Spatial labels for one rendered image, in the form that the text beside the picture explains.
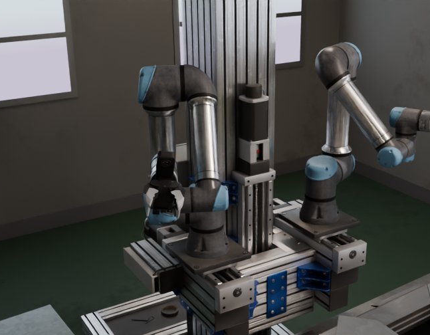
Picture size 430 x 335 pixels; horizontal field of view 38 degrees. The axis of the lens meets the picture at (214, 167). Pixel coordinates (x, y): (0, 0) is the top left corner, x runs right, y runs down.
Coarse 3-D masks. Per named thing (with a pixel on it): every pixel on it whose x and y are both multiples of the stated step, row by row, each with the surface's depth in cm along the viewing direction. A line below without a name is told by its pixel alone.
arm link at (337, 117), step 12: (348, 48) 227; (348, 60) 223; (360, 60) 232; (336, 108) 235; (336, 120) 236; (348, 120) 238; (336, 132) 238; (348, 132) 240; (336, 144) 239; (336, 156) 239; (348, 156) 241; (348, 168) 242
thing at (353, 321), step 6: (348, 318) 207; (354, 318) 207; (360, 318) 206; (366, 318) 206; (342, 324) 203; (348, 324) 203; (354, 324) 203; (360, 324) 203; (366, 324) 203; (336, 330) 200; (342, 330) 200; (348, 330) 200
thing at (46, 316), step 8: (32, 312) 180; (40, 312) 180; (48, 312) 180; (8, 320) 177; (16, 320) 177; (24, 320) 177; (32, 320) 177; (40, 320) 176; (48, 320) 176; (56, 320) 176; (0, 328) 173; (8, 328) 173; (16, 328) 173; (24, 328) 173; (32, 328) 173; (40, 328) 173; (48, 328) 173; (56, 328) 173; (64, 328) 173
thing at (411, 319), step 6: (426, 306) 213; (414, 312) 210; (420, 312) 212; (426, 312) 213; (402, 318) 207; (408, 318) 209; (414, 318) 210; (420, 318) 212; (426, 318) 213; (390, 324) 204; (396, 324) 206; (402, 324) 207; (408, 324) 209; (414, 324) 210; (396, 330) 206; (402, 330) 206; (408, 330) 208
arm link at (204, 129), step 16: (192, 80) 192; (208, 80) 194; (192, 96) 192; (208, 96) 191; (192, 112) 192; (208, 112) 190; (192, 128) 191; (208, 128) 188; (208, 144) 186; (208, 160) 184; (208, 176) 182; (192, 192) 180; (208, 192) 180; (224, 192) 180; (192, 208) 180; (208, 208) 181; (224, 208) 181
